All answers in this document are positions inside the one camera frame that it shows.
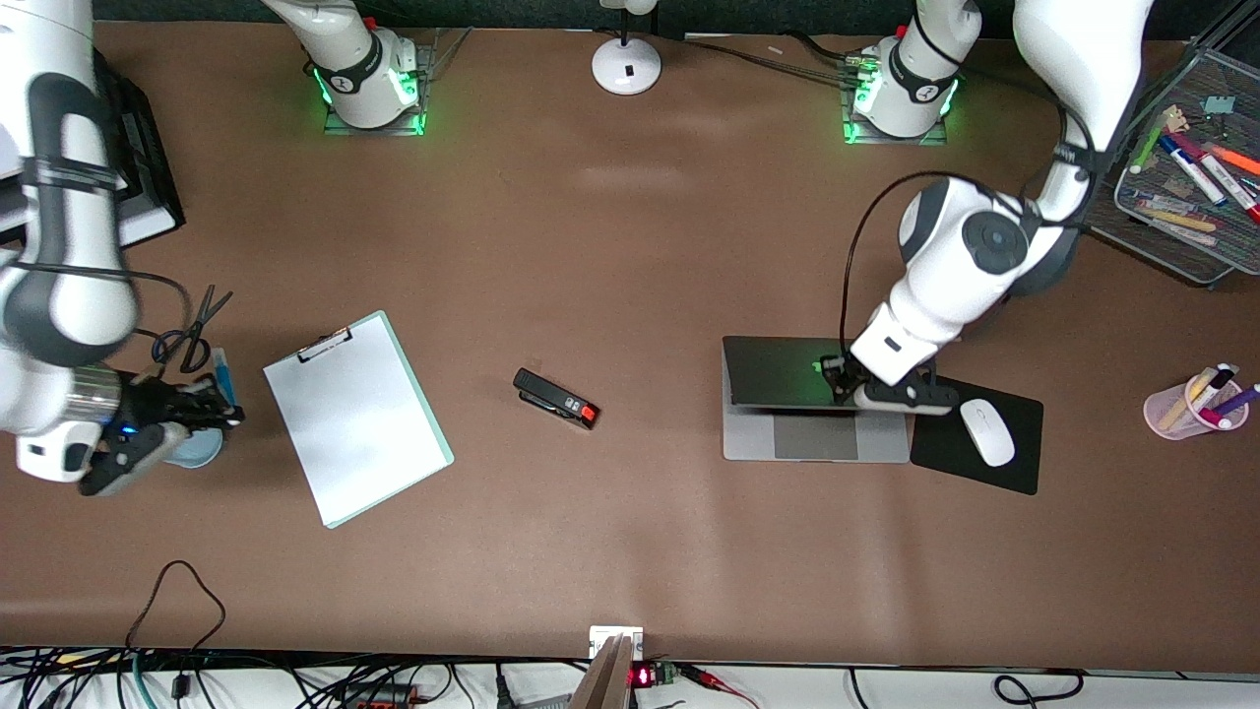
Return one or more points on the light blue mesh cup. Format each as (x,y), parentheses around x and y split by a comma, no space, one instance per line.
(202,451)

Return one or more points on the green marker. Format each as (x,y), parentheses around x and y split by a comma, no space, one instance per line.
(1150,146)

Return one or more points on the circuit board with red display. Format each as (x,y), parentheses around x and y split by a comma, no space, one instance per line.
(652,676)

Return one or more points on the white paper sheet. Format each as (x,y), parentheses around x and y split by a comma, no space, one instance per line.
(354,423)

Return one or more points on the white marker with black cap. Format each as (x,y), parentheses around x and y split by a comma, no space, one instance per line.
(1217,382)

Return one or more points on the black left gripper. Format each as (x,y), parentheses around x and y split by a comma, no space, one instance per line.
(840,378)

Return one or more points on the cream marker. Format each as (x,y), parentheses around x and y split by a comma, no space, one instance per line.
(1186,404)

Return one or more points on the white computer mouse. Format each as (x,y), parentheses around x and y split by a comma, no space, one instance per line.
(987,433)

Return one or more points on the white marker with blue cap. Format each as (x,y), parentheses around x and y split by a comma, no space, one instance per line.
(1196,175)

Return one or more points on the clear arm base plate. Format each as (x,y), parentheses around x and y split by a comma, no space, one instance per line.
(425,59)
(854,133)

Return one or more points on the black mouse pad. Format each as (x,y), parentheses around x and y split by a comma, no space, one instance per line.
(945,453)

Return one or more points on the pale green clipboard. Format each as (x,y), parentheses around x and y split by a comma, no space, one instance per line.
(433,433)

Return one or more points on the white marker with red ends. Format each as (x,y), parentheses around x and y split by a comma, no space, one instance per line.
(1226,182)

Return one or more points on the black document tray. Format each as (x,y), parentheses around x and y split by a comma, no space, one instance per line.
(148,148)

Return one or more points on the black stapler with red end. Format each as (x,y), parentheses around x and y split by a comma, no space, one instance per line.
(551,396)

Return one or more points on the purple marker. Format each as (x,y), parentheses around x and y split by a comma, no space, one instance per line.
(1235,401)

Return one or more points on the orange marker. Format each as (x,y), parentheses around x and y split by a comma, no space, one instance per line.
(1235,160)

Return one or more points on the pink translucent pen cup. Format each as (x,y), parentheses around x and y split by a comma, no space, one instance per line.
(1166,414)

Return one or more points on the white round lamp base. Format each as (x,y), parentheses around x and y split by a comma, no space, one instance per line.
(626,67)

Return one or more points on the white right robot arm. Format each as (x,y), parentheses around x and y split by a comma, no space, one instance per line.
(49,59)

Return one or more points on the silver laptop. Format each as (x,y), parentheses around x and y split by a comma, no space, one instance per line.
(778,379)

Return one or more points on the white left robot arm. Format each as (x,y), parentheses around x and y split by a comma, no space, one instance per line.
(945,256)

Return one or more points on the small white box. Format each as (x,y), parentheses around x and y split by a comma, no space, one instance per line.
(615,638)

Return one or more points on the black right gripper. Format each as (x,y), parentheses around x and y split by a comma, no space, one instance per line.
(156,402)

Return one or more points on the tan pen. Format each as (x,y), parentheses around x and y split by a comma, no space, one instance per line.
(1181,220)

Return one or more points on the grey camera post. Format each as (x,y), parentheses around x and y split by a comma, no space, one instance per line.
(602,679)

